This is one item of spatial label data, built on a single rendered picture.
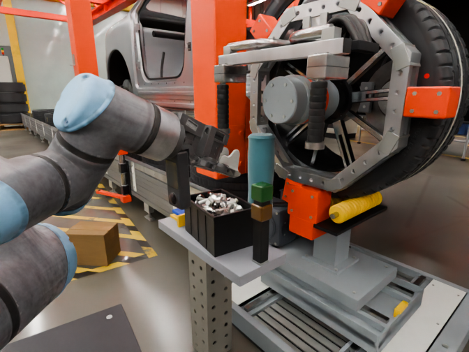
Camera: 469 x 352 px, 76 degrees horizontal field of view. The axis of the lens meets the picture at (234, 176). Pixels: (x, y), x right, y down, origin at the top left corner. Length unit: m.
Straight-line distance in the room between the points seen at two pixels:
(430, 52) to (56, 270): 0.95
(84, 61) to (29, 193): 2.62
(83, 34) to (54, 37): 10.79
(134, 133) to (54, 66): 13.23
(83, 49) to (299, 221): 2.44
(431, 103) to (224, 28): 0.76
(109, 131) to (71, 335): 0.59
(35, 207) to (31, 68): 13.26
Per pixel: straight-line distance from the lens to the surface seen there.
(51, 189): 0.45
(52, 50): 13.74
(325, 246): 1.23
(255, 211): 0.73
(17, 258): 0.64
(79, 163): 0.49
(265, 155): 0.96
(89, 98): 0.45
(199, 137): 0.58
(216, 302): 1.05
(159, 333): 1.30
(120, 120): 0.46
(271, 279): 1.31
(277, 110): 0.86
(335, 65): 0.71
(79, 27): 3.04
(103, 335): 0.89
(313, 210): 1.01
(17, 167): 0.44
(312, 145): 0.69
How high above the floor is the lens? 0.87
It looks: 16 degrees down
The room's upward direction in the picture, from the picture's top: straight up
